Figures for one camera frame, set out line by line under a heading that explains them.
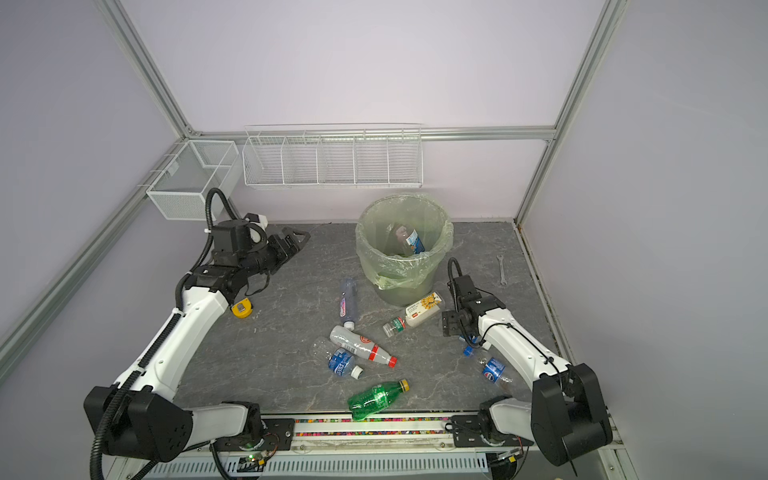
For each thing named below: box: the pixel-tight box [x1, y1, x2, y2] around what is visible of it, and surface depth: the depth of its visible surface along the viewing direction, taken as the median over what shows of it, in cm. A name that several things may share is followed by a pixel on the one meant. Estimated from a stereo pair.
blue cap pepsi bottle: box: [479, 357, 513, 383], surface depth 80 cm
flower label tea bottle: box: [382, 292, 442, 338], surface depth 91 cm
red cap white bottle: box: [330, 325, 398, 368], surface depth 86 cm
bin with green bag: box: [355, 193, 454, 306], surface depth 89 cm
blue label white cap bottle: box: [309, 336, 364, 380], surface depth 82 cm
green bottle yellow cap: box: [348, 378, 411, 421], surface depth 76 cm
